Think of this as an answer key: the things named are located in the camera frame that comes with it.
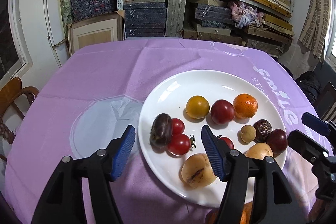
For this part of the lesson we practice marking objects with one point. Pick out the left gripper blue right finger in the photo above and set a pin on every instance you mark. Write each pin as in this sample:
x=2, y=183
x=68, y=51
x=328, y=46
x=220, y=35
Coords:
x=214, y=154

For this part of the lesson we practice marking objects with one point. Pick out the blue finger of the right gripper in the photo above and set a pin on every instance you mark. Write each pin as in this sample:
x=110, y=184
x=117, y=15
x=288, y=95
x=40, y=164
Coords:
x=309, y=149
x=315, y=124

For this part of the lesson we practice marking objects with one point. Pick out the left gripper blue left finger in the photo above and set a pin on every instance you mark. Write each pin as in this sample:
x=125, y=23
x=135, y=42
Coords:
x=119, y=150

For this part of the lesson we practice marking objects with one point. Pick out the red cherry tomato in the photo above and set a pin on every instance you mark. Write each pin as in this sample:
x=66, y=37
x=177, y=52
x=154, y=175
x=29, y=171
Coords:
x=178, y=126
x=180, y=144
x=228, y=142

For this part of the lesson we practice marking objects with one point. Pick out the striped pepino melon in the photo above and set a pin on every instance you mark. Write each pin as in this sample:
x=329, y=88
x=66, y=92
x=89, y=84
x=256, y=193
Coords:
x=197, y=171

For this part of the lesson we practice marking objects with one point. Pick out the dark purple plum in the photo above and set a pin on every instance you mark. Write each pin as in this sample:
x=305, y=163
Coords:
x=277, y=141

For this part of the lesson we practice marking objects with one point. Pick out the small tan longan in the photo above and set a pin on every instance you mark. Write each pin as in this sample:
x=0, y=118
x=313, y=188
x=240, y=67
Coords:
x=247, y=133

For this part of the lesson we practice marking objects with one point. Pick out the red plum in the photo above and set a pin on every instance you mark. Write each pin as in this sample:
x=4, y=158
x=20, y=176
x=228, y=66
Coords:
x=222, y=112

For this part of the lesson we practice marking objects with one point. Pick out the dark wrinkled purple fruit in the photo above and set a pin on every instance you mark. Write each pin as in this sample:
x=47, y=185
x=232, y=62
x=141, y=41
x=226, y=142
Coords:
x=161, y=131

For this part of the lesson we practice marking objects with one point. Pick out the large yellow passion fruit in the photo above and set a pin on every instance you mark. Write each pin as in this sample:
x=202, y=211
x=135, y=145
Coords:
x=259, y=151

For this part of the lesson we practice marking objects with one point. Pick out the yellow orange tomato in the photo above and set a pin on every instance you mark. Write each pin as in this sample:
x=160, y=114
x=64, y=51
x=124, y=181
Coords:
x=197, y=107

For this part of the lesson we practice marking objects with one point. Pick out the dark passion fruit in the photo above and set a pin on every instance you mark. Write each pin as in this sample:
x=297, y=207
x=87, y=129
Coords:
x=263, y=130

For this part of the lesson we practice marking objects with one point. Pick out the small mandarin orange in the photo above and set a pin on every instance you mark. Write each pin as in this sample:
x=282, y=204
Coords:
x=245, y=106

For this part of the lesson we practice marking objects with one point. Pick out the large mandarin orange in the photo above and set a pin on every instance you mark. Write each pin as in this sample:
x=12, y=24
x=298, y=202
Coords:
x=245, y=217

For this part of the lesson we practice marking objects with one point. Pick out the dark wooden chair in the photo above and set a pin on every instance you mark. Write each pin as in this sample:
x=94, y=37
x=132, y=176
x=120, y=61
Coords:
x=325, y=105

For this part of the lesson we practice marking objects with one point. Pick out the white oval plate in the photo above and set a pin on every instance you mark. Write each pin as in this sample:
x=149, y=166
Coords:
x=170, y=97

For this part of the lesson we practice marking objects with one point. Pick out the purple printed tablecloth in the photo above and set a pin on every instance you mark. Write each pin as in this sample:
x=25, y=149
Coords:
x=101, y=88

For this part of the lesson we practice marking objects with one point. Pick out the beige checkered curtain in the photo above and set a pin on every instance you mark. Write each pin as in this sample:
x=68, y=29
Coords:
x=315, y=28

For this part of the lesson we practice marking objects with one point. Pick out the framed picture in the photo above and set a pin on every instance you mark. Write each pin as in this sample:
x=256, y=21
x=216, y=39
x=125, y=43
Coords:
x=96, y=30

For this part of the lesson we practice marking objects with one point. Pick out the crumpled pink cloth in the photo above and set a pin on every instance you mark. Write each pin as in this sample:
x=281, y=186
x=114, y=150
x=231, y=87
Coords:
x=244, y=15

